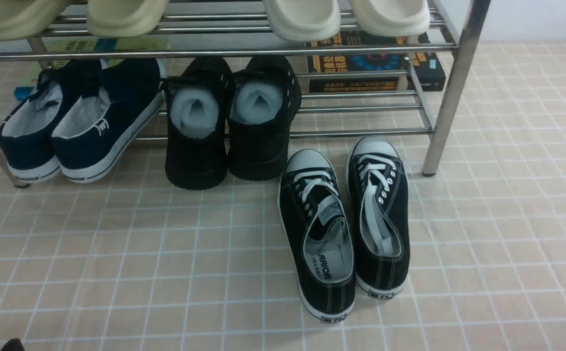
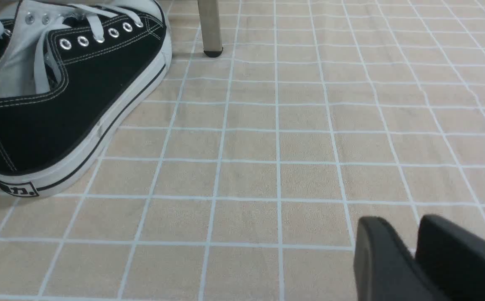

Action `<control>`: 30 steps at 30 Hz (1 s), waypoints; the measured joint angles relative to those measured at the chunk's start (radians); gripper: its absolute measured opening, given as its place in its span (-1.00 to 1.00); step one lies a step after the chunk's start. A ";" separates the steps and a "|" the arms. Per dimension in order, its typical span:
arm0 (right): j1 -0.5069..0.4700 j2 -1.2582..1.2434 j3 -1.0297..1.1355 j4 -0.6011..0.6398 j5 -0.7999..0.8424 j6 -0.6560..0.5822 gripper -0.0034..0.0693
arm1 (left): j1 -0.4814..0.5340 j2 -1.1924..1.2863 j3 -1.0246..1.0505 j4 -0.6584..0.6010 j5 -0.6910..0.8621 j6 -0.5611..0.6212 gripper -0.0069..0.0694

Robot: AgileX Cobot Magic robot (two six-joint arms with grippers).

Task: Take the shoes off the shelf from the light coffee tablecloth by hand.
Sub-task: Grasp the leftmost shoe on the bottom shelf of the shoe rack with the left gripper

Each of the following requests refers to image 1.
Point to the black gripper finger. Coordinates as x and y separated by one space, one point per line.
14 344

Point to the navy slip-on shoe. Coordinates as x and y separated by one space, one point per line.
25 134
116 103

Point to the steel shoe rack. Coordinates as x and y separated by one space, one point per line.
462 47

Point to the green and blue book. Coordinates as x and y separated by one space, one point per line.
28 83

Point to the left black shoe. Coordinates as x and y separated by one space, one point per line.
198 104

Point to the black shoe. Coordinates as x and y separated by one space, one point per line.
266 101
198 104

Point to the left black canvas sneaker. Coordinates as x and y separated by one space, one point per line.
318 232

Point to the black canvas sneaker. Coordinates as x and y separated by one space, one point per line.
378 188
318 232

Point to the left yellow-green slipper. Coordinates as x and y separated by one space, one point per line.
21 19

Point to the yellow-green slipper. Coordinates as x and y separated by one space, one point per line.
124 18
21 19

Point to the right yellow-green slipper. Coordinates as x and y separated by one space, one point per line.
124 18

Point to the right black shoe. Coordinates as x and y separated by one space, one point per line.
266 101

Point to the right black canvas sneaker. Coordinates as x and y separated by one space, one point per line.
378 188

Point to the left cream slipper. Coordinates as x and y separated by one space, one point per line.
303 20

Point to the cream slipper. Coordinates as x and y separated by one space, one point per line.
303 20
392 18

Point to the right cream slipper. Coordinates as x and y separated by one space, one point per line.
392 18

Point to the black and orange book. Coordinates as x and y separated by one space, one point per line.
429 70

